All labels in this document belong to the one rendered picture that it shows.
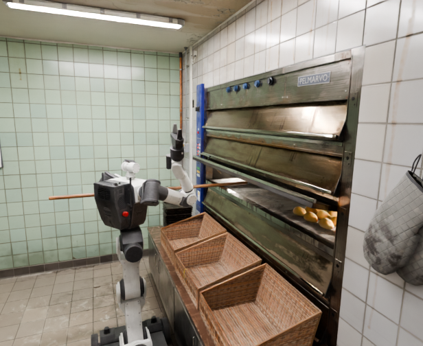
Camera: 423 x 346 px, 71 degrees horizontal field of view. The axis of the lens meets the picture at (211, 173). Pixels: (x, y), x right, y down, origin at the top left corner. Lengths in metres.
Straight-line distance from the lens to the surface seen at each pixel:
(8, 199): 3.96
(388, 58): 1.38
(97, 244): 4.05
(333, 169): 1.55
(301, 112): 1.75
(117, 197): 1.86
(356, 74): 1.47
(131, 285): 2.24
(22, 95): 3.82
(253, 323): 2.03
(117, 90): 3.77
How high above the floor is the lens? 1.79
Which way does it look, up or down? 10 degrees down
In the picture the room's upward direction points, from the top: 1 degrees clockwise
